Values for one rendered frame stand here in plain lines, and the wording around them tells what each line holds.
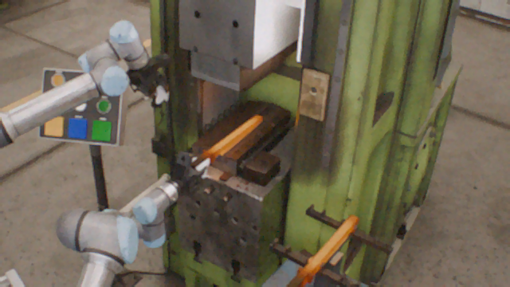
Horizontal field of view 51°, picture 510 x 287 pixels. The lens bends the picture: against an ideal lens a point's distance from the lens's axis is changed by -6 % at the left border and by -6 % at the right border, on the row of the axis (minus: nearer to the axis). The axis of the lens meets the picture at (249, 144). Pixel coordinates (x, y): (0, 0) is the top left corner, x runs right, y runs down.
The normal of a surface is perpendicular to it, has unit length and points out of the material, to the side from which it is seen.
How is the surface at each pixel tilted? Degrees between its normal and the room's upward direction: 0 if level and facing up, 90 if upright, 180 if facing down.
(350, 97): 90
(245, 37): 90
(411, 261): 0
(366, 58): 90
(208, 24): 90
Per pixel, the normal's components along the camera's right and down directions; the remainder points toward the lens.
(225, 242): -0.52, 0.46
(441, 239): 0.04, -0.83
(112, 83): 0.48, 0.50
